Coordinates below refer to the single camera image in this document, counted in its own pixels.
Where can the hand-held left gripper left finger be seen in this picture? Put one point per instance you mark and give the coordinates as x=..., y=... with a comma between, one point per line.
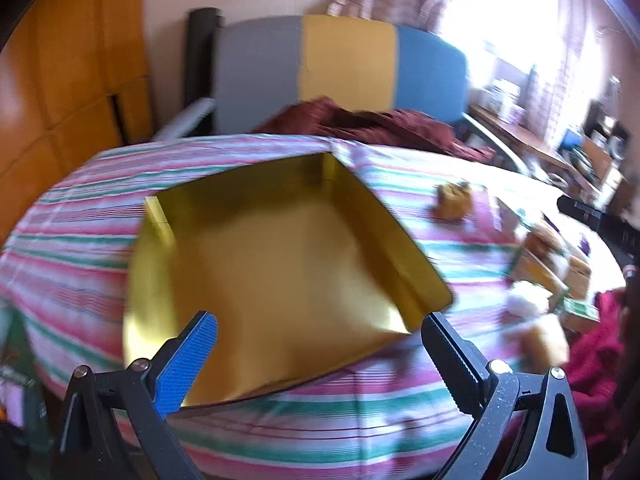
x=187, y=360

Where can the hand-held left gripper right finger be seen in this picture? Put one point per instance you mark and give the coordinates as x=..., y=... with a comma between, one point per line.
x=452, y=360

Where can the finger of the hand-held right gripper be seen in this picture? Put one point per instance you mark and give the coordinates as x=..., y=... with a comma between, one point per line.
x=577, y=206

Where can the purple wrapper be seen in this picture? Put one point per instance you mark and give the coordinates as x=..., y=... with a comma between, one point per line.
x=583, y=247

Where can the yellow fabric item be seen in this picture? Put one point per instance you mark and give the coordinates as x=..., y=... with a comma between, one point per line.
x=452, y=202

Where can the gold metal tin box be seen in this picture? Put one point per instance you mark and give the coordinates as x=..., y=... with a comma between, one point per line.
x=280, y=270

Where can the blue object on desk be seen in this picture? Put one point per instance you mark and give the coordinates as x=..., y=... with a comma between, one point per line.
x=572, y=140

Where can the wooden side desk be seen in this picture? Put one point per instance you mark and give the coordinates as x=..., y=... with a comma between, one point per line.
x=525, y=137

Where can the pink green striped tablecloth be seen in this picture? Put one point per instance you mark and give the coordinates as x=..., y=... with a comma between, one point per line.
x=350, y=425

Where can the white carton box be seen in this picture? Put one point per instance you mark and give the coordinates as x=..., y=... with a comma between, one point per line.
x=502, y=94

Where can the person's red clothing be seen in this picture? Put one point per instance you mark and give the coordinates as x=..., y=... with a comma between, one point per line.
x=600, y=375

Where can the maroon quilted jacket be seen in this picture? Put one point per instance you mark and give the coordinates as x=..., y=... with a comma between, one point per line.
x=390, y=125

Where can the bright window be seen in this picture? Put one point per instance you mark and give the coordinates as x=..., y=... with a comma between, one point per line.
x=500, y=10

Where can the grey yellow blue chair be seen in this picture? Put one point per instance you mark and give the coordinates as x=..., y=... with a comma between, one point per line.
x=345, y=60

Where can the orange wooden wardrobe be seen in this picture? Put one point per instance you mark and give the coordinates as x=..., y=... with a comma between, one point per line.
x=60, y=85

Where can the black rolled mat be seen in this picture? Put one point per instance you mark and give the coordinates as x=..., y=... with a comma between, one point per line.
x=200, y=50

